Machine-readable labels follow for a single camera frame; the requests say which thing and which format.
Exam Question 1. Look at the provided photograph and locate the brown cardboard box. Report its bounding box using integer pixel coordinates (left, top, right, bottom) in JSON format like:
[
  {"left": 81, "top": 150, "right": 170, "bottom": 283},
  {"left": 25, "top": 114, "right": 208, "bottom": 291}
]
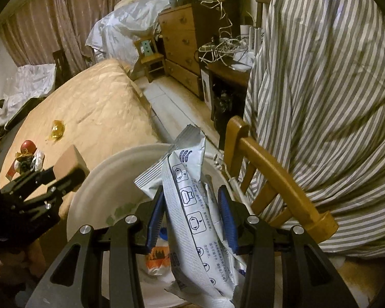
[{"left": 55, "top": 145, "right": 90, "bottom": 183}]

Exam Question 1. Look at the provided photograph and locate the light wooden chair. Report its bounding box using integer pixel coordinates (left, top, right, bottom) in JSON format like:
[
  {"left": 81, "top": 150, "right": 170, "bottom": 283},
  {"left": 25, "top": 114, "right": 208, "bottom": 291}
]
[{"left": 223, "top": 115, "right": 339, "bottom": 254}]

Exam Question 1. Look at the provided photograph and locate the silver white foil packet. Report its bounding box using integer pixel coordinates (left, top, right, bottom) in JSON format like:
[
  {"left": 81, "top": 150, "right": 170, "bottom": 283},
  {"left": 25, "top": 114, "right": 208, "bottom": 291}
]
[{"left": 134, "top": 124, "right": 247, "bottom": 308}]

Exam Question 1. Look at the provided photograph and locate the cream pillow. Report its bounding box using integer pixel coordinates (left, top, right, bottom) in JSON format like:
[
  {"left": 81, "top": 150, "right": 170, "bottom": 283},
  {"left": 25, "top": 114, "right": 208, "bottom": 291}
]
[{"left": 114, "top": 0, "right": 155, "bottom": 10}]

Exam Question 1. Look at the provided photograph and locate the tall plastic sheet cover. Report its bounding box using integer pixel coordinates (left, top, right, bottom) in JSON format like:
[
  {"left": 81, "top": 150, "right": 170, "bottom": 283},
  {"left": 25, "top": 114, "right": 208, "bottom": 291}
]
[{"left": 85, "top": 0, "right": 177, "bottom": 68}]

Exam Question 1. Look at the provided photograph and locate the dark wooden side table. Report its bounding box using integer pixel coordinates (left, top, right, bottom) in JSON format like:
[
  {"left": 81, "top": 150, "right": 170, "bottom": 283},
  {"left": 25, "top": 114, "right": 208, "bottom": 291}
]
[{"left": 207, "top": 61, "right": 252, "bottom": 132}]

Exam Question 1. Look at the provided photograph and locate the wooden dresser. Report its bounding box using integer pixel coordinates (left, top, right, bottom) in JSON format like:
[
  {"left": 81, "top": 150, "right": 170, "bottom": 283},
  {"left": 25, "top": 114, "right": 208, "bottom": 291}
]
[{"left": 158, "top": 2, "right": 241, "bottom": 100}]

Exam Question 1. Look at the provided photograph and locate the brown curtain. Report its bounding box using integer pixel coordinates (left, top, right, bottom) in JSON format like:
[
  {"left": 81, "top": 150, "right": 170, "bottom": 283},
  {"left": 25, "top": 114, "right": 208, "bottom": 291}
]
[{"left": 0, "top": 0, "right": 145, "bottom": 68}]

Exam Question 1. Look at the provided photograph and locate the small wooden chair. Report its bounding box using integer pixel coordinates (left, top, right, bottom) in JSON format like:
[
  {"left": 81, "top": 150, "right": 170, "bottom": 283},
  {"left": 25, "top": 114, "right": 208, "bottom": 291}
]
[{"left": 134, "top": 37, "right": 166, "bottom": 82}]

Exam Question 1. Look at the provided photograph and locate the dark wooden chair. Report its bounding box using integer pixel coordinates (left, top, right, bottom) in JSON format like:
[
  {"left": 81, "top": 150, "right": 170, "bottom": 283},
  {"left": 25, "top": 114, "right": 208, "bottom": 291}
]
[{"left": 52, "top": 50, "right": 68, "bottom": 84}]

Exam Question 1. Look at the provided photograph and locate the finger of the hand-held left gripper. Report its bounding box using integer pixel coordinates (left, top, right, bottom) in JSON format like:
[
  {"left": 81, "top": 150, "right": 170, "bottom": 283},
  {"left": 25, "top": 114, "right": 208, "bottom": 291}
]
[
  {"left": 2, "top": 166, "right": 56, "bottom": 193},
  {"left": 22, "top": 168, "right": 87, "bottom": 203}
]

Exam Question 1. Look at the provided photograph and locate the red apple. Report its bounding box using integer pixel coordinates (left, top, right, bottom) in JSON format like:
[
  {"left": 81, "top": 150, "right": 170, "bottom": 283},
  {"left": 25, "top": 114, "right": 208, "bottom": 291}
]
[{"left": 21, "top": 139, "right": 38, "bottom": 155}]

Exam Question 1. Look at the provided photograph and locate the yellow plastic wrapper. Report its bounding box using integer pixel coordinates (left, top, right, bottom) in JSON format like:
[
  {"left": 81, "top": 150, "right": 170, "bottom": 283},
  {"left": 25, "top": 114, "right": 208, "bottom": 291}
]
[{"left": 50, "top": 120, "right": 66, "bottom": 142}]

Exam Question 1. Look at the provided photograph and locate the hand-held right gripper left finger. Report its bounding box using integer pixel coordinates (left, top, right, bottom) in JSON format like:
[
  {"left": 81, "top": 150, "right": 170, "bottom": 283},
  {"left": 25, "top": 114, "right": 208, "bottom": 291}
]
[{"left": 24, "top": 184, "right": 167, "bottom": 308}]

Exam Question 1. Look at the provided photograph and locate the orange white snack wrapper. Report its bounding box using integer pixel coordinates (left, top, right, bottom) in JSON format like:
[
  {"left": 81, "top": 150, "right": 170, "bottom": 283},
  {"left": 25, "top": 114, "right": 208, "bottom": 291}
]
[{"left": 146, "top": 240, "right": 174, "bottom": 276}]

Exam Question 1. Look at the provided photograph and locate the white cardboard box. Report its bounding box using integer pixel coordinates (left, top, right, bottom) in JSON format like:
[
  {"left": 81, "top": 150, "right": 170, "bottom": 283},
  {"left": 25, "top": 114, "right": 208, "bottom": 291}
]
[{"left": 199, "top": 67, "right": 214, "bottom": 108}]

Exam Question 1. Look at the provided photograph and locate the person's left hand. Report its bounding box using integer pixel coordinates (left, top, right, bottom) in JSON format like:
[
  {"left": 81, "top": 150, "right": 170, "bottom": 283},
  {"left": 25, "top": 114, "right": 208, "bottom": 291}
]
[{"left": 0, "top": 240, "right": 47, "bottom": 280}]

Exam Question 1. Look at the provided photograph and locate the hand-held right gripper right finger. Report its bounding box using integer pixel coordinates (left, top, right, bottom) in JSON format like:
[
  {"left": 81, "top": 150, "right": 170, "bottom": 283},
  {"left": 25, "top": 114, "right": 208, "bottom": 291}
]
[{"left": 216, "top": 184, "right": 361, "bottom": 308}]

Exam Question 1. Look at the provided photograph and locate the white cord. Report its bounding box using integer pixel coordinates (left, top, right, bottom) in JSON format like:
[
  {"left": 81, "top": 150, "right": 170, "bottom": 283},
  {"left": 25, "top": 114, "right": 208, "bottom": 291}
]
[{"left": 212, "top": 154, "right": 244, "bottom": 206}]

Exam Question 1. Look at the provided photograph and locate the tangle of white cables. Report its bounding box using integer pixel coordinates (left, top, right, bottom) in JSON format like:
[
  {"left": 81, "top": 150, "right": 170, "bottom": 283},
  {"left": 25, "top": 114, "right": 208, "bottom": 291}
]
[{"left": 197, "top": 0, "right": 255, "bottom": 66}]

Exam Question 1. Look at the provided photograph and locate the white plastic basin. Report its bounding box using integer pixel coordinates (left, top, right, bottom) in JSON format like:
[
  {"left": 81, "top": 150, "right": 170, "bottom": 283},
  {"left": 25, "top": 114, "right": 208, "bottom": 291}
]
[{"left": 66, "top": 143, "right": 254, "bottom": 308}]

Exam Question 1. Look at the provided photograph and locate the low plastic sheet cover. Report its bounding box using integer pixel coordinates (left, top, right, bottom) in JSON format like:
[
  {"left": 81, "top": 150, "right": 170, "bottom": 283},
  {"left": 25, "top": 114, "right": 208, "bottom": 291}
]
[{"left": 3, "top": 64, "right": 56, "bottom": 110}]

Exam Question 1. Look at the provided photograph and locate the grey striped cloth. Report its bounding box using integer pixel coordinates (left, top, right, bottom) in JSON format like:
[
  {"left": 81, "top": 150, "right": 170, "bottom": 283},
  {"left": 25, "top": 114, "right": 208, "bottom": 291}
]
[{"left": 237, "top": 0, "right": 385, "bottom": 259}]

